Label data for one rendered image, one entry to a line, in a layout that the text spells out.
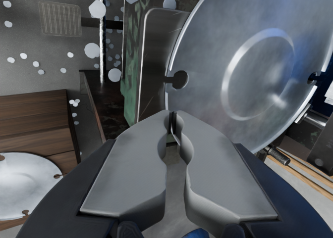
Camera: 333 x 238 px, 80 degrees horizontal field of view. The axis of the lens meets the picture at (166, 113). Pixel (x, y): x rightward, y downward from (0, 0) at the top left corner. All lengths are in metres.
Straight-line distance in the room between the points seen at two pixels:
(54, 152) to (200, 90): 0.61
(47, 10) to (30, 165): 0.50
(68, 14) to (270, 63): 0.67
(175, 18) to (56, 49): 0.81
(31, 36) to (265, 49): 0.87
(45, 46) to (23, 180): 0.52
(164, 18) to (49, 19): 0.63
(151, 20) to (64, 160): 0.66
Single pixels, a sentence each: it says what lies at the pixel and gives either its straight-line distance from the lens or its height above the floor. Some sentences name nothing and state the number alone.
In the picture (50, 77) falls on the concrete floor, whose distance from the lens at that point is 1.02.
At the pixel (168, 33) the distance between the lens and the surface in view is 0.21.
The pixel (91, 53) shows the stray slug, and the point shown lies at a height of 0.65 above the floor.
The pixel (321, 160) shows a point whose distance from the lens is 0.34.
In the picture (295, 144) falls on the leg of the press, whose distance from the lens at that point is 0.71.
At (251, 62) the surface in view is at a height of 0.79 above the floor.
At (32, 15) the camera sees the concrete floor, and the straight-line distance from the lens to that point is 0.98.
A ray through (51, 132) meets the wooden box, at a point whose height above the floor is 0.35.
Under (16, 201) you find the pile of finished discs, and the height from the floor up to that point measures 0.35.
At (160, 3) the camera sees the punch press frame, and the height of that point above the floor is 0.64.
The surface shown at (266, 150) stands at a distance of 0.47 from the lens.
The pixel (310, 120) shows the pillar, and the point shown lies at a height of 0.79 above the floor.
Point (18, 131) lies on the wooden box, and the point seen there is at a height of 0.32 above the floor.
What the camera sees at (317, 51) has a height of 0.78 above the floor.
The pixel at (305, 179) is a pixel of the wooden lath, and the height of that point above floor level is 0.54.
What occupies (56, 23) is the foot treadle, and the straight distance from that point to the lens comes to 0.81.
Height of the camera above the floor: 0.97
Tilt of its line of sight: 52 degrees down
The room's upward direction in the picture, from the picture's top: 138 degrees clockwise
